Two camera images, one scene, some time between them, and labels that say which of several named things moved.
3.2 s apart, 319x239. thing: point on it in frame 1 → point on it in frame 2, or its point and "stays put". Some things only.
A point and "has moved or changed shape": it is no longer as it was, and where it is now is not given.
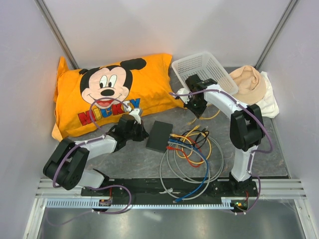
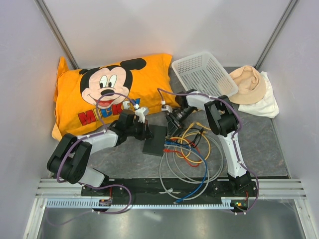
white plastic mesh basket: (207, 66) stays put
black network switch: (158, 138) has moved or changed shape
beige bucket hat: (251, 83) stays put
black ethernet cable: (197, 138) has moved or changed shape
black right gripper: (198, 112) → (173, 124)
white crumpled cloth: (269, 105) stays put
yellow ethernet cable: (203, 118) → (198, 124)
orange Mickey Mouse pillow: (89, 101) stays put
